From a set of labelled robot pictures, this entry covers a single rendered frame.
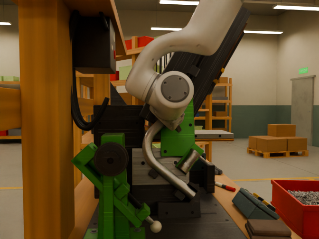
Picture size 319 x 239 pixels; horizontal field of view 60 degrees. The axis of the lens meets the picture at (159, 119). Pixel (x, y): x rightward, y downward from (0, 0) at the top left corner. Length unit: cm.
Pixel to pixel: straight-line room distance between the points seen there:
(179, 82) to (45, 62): 32
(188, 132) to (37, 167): 48
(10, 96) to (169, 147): 49
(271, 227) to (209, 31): 50
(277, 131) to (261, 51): 448
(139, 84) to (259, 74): 1062
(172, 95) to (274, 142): 654
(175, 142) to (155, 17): 965
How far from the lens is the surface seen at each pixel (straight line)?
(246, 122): 1092
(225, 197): 108
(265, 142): 700
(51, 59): 71
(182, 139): 93
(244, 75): 1093
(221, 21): 64
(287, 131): 778
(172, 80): 59
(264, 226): 80
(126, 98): 456
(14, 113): 70
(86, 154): 65
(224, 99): 999
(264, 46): 1142
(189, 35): 63
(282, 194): 120
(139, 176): 92
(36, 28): 74
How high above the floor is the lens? 124
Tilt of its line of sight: 3 degrees down
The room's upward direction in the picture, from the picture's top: straight up
